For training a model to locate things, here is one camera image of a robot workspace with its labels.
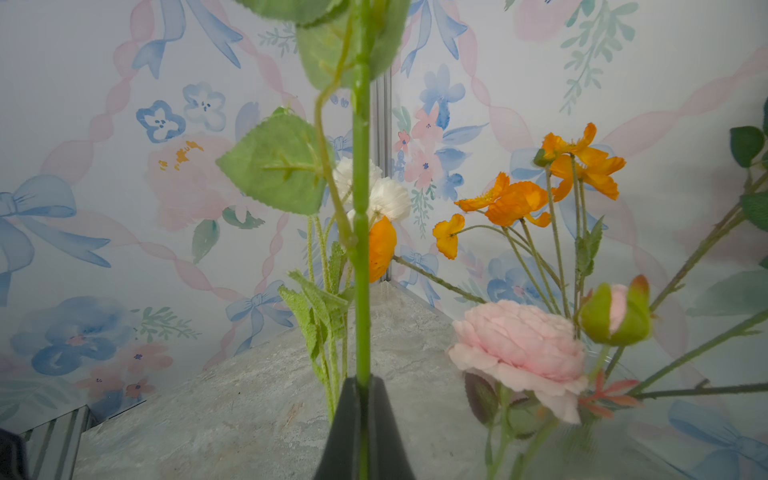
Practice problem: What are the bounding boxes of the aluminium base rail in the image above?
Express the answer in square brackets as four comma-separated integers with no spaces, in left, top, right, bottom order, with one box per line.
[21,405,93,480]

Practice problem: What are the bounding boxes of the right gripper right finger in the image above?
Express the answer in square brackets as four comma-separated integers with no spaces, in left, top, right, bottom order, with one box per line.
[368,376,416,480]

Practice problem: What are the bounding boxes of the pink rose stem with leaves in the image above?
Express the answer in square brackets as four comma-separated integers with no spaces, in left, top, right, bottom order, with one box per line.
[586,86,767,391]

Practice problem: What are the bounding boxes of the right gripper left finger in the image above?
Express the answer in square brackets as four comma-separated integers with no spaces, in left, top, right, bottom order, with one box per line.
[313,378,362,480]

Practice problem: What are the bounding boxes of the cream white rose stem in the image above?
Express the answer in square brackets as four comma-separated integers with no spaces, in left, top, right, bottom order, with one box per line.
[628,310,767,400]

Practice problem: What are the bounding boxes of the pink carnation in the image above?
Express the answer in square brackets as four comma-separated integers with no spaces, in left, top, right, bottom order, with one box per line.
[446,274,655,480]

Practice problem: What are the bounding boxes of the orange poppy flower stem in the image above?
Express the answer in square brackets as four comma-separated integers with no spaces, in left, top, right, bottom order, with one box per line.
[392,122,628,319]

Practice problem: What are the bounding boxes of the orange rose stem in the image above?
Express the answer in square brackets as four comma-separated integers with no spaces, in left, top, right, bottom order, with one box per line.
[216,1,410,388]

